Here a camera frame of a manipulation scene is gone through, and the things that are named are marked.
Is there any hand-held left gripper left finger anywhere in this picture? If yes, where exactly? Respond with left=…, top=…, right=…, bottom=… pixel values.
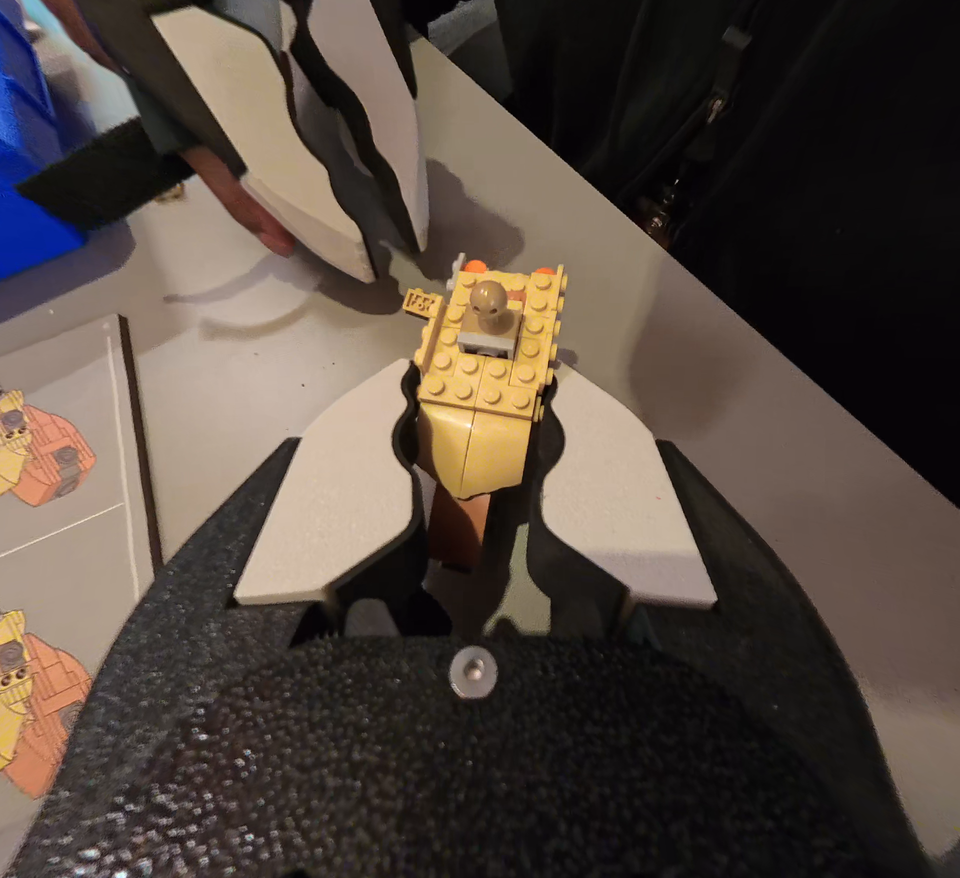
left=232, top=359, right=427, bottom=606

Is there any blue plastic bin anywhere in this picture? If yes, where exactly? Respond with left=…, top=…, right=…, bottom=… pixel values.
left=0, top=0, right=87, bottom=280

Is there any person's right hand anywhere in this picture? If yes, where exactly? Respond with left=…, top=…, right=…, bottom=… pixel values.
left=26, top=0, right=297, bottom=258

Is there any grey instruction booklet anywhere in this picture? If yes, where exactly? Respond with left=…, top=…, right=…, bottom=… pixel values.
left=0, top=314, right=164, bottom=856

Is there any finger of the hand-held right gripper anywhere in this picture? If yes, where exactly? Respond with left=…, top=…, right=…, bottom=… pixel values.
left=150, top=0, right=378, bottom=285
left=287, top=0, right=432, bottom=255

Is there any grey desk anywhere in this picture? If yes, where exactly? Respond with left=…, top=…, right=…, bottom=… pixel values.
left=0, top=30, right=960, bottom=856

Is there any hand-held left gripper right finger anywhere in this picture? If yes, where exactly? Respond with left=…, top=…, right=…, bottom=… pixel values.
left=527, top=371, right=719, bottom=609

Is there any tan brick-built model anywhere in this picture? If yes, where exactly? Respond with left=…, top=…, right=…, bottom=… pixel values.
left=403, top=255, right=580, bottom=573

